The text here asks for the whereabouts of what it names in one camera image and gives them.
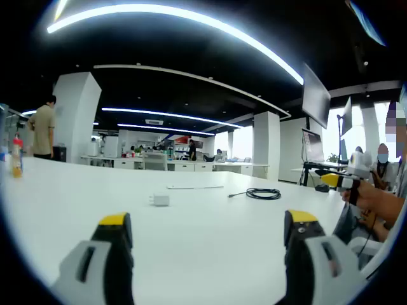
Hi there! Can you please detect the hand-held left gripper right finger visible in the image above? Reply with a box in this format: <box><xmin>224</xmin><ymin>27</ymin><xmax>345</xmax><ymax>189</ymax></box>
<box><xmin>279</xmin><ymin>209</ymin><xmax>369</xmax><ymax>305</ymax></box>

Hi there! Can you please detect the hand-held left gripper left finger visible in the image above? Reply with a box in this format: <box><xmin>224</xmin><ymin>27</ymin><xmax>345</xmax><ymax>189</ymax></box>
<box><xmin>52</xmin><ymin>212</ymin><xmax>136</xmax><ymax>305</ymax></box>

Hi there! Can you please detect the black Type-C cable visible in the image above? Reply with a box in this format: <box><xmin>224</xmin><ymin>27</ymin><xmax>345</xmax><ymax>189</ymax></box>
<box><xmin>227</xmin><ymin>187</ymin><xmax>282</xmax><ymax>201</ymax></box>

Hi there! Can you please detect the white charger adapter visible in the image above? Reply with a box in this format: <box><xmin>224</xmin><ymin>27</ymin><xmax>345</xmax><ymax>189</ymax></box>
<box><xmin>148</xmin><ymin>192</ymin><xmax>172</xmax><ymax>208</ymax></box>

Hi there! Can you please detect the white desk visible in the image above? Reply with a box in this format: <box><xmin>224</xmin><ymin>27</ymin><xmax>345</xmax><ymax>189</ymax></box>
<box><xmin>0</xmin><ymin>157</ymin><xmax>350</xmax><ymax>305</ymax></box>

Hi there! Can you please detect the person's right hand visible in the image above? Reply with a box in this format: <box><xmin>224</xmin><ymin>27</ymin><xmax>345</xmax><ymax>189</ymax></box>
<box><xmin>341</xmin><ymin>181</ymin><xmax>388</xmax><ymax>219</ymax></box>

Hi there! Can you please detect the black laptop stand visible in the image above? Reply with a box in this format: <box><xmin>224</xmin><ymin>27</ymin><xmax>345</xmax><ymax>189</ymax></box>
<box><xmin>301</xmin><ymin>161</ymin><xmax>349</xmax><ymax>187</ymax></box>

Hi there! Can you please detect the laptop screen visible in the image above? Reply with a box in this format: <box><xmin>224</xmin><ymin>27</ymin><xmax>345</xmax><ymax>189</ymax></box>
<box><xmin>301</xmin><ymin>128</ymin><xmax>326</xmax><ymax>163</ymax></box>

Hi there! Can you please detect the small monitor on stand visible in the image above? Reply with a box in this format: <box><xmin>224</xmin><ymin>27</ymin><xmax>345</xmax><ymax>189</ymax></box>
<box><xmin>341</xmin><ymin>96</ymin><xmax>353</xmax><ymax>136</ymax></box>

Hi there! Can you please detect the large hanging monitor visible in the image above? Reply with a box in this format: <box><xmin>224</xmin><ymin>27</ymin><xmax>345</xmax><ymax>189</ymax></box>
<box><xmin>301</xmin><ymin>62</ymin><xmax>331</xmax><ymax>130</ymax></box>

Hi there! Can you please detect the black box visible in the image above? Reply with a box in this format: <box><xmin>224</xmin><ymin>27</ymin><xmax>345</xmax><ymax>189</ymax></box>
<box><xmin>52</xmin><ymin>146</ymin><xmax>67</xmax><ymax>163</ymax></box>

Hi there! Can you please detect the white office chair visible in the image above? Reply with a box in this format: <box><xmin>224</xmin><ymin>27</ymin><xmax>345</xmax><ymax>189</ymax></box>
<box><xmin>142</xmin><ymin>152</ymin><xmax>169</xmax><ymax>172</ymax></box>

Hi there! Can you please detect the white flat keyboard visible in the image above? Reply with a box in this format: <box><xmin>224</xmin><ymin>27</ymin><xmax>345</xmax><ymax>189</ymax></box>
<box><xmin>167</xmin><ymin>184</ymin><xmax>225</xmax><ymax>191</ymax></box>

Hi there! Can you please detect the orange drink bottle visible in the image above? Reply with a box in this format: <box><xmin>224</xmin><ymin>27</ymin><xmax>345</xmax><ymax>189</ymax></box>
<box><xmin>11</xmin><ymin>133</ymin><xmax>24</xmax><ymax>178</ymax></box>

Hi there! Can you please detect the white cabinet row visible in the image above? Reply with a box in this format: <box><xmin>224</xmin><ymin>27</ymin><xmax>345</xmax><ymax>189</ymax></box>
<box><xmin>81</xmin><ymin>154</ymin><xmax>270</xmax><ymax>174</ymax></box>

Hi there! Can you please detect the curved ceiling light strip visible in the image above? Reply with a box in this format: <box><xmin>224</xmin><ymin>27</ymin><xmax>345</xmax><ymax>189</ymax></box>
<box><xmin>46</xmin><ymin>3</ymin><xmax>305</xmax><ymax>86</ymax></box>

